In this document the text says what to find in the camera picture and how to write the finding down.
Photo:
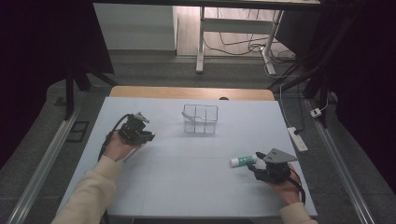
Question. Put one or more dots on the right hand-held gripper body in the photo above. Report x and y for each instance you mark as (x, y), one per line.
(274, 171)

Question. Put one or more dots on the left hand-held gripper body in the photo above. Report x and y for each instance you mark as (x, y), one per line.
(134, 130)

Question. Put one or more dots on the white and green glue stick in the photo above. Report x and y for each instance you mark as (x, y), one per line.
(244, 160)

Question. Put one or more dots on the person's right hand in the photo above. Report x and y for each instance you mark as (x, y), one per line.
(286, 189)

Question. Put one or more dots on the person's left hand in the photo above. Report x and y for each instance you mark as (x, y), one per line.
(120, 149)

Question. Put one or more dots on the white power strip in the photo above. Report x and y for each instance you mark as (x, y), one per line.
(297, 140)

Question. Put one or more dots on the white table mat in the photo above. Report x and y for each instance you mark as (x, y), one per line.
(199, 186)

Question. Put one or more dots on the dark round table grommet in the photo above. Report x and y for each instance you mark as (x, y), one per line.
(223, 98)

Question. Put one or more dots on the small white adapter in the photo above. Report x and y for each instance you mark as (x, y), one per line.
(315, 112)

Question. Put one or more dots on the black stand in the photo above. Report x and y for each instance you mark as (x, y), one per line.
(70, 93)
(320, 90)

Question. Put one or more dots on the white cabinet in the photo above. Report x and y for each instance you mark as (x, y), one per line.
(134, 28)

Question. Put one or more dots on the black floor frame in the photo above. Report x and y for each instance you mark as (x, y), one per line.
(77, 131)

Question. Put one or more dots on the aluminium rail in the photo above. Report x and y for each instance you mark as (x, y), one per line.
(43, 168)
(339, 168)

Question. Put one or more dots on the white desk frame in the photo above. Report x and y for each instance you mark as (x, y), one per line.
(236, 25)

